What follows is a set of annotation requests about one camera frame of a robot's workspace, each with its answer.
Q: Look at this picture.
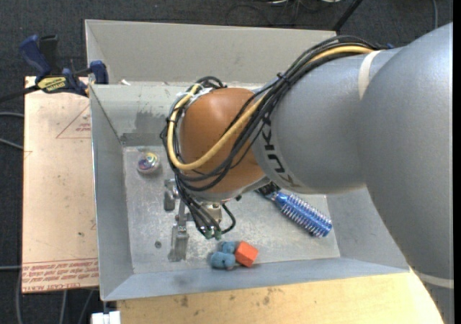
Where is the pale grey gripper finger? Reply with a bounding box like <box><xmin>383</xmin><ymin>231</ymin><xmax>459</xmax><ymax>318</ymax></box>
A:
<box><xmin>164</xmin><ymin>178</ymin><xmax>181</xmax><ymax>212</ymax></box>
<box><xmin>167</xmin><ymin>222</ymin><xmax>191</xmax><ymax>263</ymax></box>

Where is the clear iridescent glass ball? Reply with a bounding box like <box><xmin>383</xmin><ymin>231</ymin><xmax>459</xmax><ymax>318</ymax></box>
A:
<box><xmin>136</xmin><ymin>149</ymin><xmax>160</xmax><ymax>176</ymax></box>

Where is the blue-grey fuzzy toy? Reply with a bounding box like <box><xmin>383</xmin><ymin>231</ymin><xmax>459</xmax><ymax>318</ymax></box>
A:
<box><xmin>209</xmin><ymin>241</ymin><xmax>238</xmax><ymax>271</ymax></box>

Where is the orange block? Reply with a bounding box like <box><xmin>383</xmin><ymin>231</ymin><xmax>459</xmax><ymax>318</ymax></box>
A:
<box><xmin>234</xmin><ymin>240</ymin><xmax>260</xmax><ymax>269</ymax></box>

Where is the blue ribbed brush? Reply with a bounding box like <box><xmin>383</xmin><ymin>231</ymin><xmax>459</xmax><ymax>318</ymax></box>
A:
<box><xmin>270</xmin><ymin>189</ymin><xmax>334</xmax><ymax>238</ymax></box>

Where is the brown cardboard board, red print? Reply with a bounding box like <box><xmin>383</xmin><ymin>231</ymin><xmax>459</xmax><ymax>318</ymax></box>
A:
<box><xmin>21</xmin><ymin>76</ymin><xmax>100</xmax><ymax>294</ymax></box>

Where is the grey metal bin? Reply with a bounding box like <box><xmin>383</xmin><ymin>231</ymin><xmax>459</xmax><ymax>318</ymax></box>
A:
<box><xmin>84</xmin><ymin>19</ymin><xmax>411</xmax><ymax>302</ymax></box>

